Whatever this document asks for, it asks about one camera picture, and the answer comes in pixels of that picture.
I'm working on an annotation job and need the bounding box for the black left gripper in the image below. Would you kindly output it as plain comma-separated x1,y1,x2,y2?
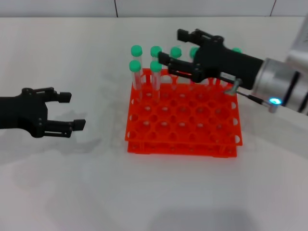
0,87,87,139

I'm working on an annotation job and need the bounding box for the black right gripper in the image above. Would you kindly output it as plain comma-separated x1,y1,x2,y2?
157,28,264,91

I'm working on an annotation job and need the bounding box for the orange test tube rack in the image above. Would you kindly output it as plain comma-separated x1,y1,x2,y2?
124,68,243,158

